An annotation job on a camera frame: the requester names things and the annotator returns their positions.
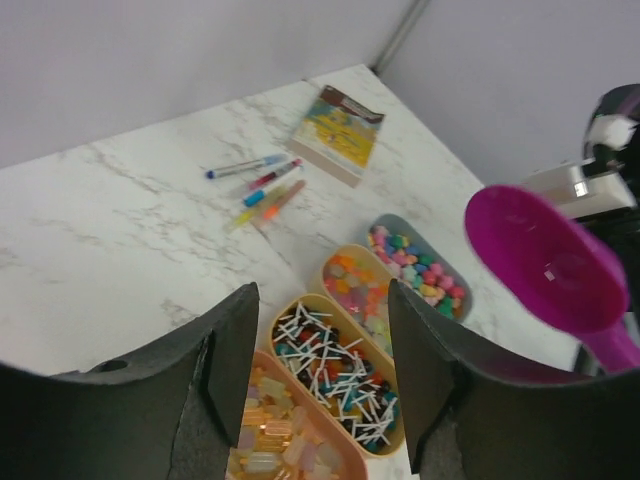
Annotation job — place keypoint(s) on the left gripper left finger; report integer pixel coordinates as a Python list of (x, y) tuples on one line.
[(170, 409)]

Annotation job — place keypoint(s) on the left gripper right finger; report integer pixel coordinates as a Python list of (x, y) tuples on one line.
[(474, 410)]

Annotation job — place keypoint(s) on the magenta plastic scoop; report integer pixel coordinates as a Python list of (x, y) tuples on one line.
[(559, 272)]

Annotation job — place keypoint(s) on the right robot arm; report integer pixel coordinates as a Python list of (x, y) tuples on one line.
[(601, 191)]

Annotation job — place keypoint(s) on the peach tray of gummy candies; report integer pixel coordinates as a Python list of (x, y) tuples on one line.
[(284, 435)]

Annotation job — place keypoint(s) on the tan tray of lollipops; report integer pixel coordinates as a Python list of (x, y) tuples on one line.
[(341, 371)]

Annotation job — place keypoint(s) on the grey tray of colourful stars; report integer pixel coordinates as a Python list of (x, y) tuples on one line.
[(409, 257)]

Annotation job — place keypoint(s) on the tan tray of translucent stars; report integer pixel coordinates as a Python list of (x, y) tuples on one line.
[(358, 283)]

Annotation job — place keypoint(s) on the red blue pen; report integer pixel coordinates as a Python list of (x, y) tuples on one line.
[(271, 176)]

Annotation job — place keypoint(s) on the yellow illustrated book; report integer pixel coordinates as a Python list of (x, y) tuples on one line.
[(337, 135)]

